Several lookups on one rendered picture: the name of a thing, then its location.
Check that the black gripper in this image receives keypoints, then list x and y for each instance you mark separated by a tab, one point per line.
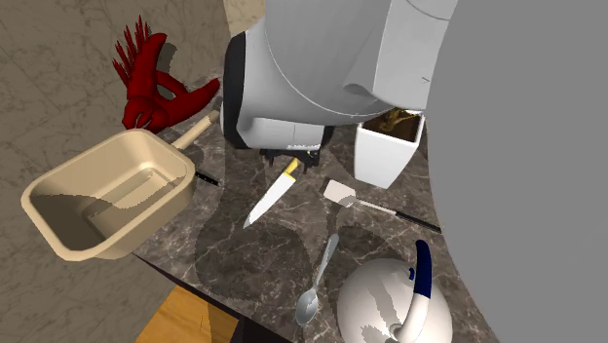
278	155

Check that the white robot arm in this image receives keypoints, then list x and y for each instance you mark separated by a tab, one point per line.
304	61

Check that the beige rod-shaped tool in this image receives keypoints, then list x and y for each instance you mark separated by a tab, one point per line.
194	130

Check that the white square planter pot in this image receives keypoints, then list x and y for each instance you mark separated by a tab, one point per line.
380	156

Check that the silver spoon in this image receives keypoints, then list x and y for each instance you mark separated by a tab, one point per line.
316	280

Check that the red spiky figure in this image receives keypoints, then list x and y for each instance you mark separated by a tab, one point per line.
145	90

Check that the beige rectangular tub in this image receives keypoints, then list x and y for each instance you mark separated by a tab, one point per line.
109	190

